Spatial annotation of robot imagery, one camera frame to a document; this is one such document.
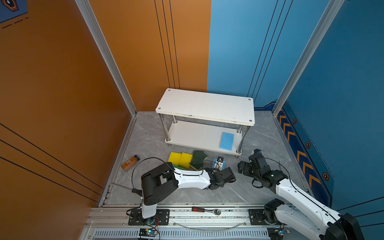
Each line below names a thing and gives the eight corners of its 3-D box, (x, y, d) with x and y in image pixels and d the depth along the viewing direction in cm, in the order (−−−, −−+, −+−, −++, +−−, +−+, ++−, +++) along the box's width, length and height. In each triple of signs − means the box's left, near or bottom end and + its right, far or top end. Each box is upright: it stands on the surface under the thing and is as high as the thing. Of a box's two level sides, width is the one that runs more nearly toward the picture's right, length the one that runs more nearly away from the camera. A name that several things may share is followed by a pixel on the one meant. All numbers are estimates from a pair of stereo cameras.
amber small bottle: (123, 168, 92) (120, 165, 89) (137, 157, 98) (134, 153, 94) (127, 173, 91) (125, 170, 87) (141, 160, 96) (139, 157, 92)
